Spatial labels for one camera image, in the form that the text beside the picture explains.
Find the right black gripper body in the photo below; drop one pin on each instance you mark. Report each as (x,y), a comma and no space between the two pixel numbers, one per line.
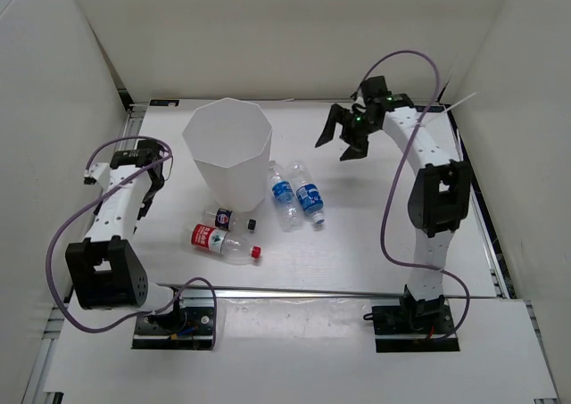
(360,124)

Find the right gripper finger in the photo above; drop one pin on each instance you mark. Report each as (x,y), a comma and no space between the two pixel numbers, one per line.
(357,147)
(337,115)

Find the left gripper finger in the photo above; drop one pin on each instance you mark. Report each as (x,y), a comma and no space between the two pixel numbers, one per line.
(144,207)
(157,183)

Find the blue label water bottle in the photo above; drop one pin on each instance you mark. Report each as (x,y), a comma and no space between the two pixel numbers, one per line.
(306,192)
(283,197)

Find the bottle with dark blue label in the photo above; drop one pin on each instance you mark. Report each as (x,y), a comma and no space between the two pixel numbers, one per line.
(229,220)

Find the bottle with red label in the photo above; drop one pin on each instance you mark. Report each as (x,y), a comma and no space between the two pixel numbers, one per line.
(224,245)

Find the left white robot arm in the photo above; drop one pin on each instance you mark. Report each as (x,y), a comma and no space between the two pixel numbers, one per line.
(105,271)

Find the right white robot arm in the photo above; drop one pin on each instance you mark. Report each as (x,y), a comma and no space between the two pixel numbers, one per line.
(438,200)

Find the white octagonal plastic bin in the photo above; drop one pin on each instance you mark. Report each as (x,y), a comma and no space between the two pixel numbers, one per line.
(230,142)

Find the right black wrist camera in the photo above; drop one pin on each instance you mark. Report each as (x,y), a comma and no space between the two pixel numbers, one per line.
(369,90)

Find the metal rail bar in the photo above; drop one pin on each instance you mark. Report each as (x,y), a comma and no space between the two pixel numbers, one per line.
(290,291)

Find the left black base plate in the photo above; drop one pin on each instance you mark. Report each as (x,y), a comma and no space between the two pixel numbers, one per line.
(190,325)

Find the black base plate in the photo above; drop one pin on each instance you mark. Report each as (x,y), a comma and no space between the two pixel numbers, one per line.
(413,326)
(190,325)

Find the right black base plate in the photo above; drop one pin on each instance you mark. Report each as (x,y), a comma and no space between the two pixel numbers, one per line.
(413,326)

